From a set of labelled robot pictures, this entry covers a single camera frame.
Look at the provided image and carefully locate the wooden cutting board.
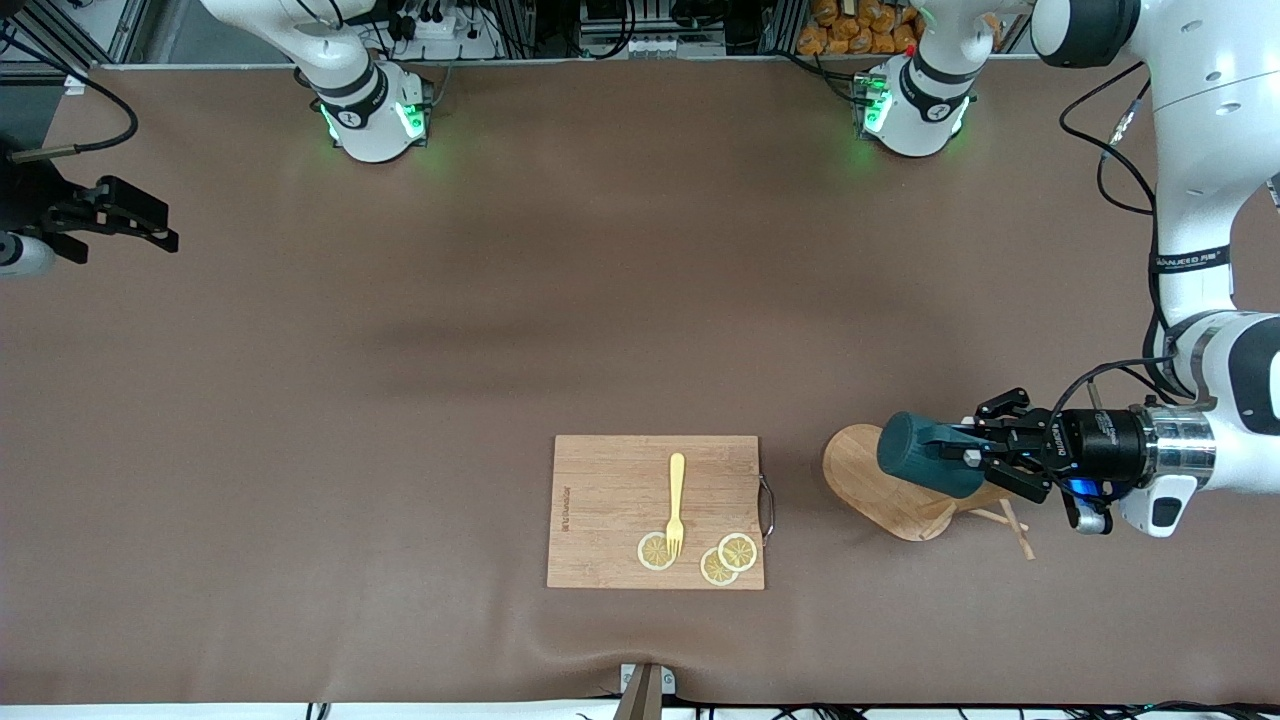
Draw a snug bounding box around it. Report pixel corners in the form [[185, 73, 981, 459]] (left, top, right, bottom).
[[546, 435, 776, 591]]

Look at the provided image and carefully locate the long white power strip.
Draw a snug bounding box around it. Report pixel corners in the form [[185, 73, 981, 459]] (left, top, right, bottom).
[[580, 33, 726, 59]]

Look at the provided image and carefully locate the teal mug yellow inside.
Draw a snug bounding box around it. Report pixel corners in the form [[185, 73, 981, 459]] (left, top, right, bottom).
[[877, 411, 1001, 499]]

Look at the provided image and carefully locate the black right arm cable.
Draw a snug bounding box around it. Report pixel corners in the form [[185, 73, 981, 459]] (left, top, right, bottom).
[[0, 30, 139, 164]]

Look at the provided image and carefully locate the orange snack bag pile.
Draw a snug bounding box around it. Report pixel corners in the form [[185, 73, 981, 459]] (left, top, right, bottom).
[[797, 0, 921, 56]]

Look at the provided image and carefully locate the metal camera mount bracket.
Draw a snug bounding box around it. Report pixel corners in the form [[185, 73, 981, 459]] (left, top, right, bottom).
[[612, 662, 677, 720]]

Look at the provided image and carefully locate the brown table cover mat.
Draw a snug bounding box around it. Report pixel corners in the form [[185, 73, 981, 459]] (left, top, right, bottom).
[[0, 55, 1280, 706]]

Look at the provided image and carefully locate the wooden mug tree rack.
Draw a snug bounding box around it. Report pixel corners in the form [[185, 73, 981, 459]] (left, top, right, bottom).
[[822, 424, 1037, 561]]

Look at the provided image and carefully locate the yellow plastic fork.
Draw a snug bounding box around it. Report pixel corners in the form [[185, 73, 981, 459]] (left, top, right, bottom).
[[666, 453, 687, 559]]

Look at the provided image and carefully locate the aluminium frame post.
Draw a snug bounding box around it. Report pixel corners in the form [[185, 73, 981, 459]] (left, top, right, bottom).
[[0, 0, 151, 93]]

